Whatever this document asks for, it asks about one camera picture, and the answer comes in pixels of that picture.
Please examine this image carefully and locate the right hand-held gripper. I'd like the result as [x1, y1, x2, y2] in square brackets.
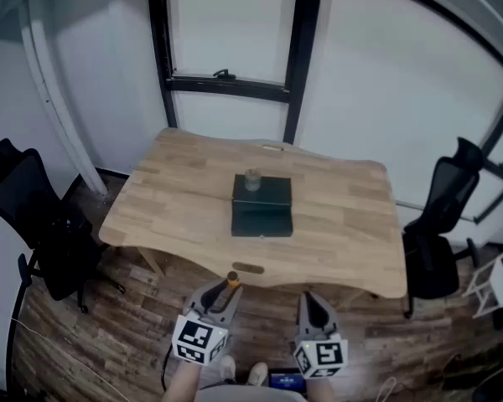
[292, 291, 349, 379]

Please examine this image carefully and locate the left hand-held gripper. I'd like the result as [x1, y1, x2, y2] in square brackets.
[171, 279, 243, 366]

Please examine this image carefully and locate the dark green box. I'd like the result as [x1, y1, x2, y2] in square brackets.
[231, 173, 295, 238]

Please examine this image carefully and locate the person's left forearm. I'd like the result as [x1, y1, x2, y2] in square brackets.
[161, 360, 202, 402]

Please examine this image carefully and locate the person's right forearm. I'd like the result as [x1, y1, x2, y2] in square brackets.
[305, 375, 340, 402]

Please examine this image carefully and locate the person's left shoe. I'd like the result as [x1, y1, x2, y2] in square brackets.
[219, 354, 237, 383]

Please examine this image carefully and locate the person's shoe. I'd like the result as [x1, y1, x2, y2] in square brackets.
[246, 362, 269, 387]
[219, 354, 237, 383]

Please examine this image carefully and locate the phone with blue screen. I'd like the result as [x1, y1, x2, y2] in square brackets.
[268, 368, 307, 393]

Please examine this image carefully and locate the wooden table leg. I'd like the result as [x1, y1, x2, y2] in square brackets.
[137, 247, 167, 278]

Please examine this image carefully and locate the person's right shoe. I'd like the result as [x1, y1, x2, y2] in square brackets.
[246, 362, 269, 387]

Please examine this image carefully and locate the person's light grey clothing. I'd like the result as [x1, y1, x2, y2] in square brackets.
[199, 385, 309, 402]

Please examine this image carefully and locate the clear glass bottle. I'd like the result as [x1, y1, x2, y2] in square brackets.
[244, 167, 262, 193]

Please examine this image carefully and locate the black office chair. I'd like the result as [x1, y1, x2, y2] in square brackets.
[0, 138, 106, 313]
[402, 137, 485, 320]

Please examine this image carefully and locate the white folding stool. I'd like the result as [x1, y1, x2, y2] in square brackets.
[463, 240, 503, 320]

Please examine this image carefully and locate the black cable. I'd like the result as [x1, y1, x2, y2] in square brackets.
[161, 343, 173, 393]

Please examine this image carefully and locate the white cable with adapter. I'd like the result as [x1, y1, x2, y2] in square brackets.
[376, 377, 407, 402]

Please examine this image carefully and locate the thin white floor cable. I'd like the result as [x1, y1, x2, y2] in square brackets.
[10, 318, 131, 402]

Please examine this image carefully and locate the white wall pipe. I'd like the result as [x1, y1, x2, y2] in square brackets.
[18, 0, 109, 196]

